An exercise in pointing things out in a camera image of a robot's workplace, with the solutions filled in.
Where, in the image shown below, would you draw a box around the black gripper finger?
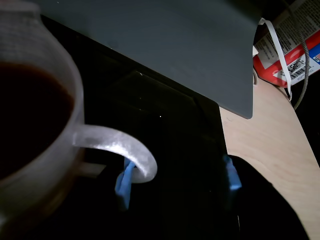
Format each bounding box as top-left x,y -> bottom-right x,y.
69,159 -> 138,240
222,154 -> 311,240

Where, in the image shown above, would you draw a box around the glass kettle with dark liquid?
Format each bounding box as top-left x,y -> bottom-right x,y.
0,0 -> 159,240

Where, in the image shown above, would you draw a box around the black desk mat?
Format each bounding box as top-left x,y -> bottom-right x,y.
39,14 -> 241,240

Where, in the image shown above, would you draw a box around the dark grey flat panel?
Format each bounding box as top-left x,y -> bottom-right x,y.
34,0 -> 265,120

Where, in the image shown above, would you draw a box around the red cardboard box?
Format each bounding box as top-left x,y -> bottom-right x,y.
252,0 -> 320,89

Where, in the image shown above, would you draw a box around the grey braided cable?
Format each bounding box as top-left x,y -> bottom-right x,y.
284,0 -> 312,111

